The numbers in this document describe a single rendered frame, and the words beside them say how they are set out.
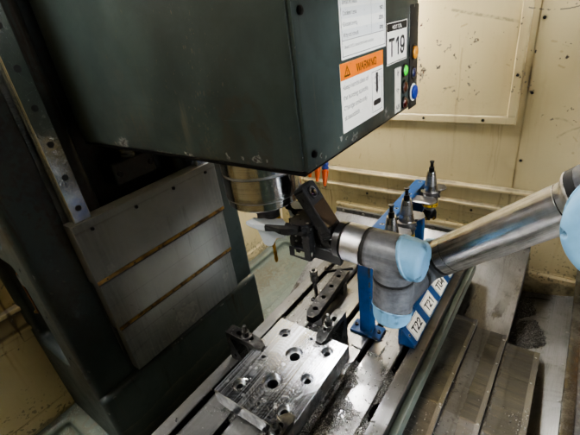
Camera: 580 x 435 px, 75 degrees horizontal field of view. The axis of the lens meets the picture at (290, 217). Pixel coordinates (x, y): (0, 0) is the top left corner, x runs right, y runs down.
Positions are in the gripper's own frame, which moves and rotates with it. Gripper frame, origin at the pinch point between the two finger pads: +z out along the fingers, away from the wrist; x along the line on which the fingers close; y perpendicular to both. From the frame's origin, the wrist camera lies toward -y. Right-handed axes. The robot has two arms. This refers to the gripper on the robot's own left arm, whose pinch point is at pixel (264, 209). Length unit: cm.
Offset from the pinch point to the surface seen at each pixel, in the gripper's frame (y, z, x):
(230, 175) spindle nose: -11.2, -0.2, -8.0
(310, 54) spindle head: -32.2, -20.4, -8.6
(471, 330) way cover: 69, -38, 57
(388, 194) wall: 45, 12, 101
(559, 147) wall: 14, -49, 100
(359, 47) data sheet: -31.4, -20.5, 5.4
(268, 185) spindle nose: -9.1, -6.8, -5.1
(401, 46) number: -29.2, -20.6, 22.9
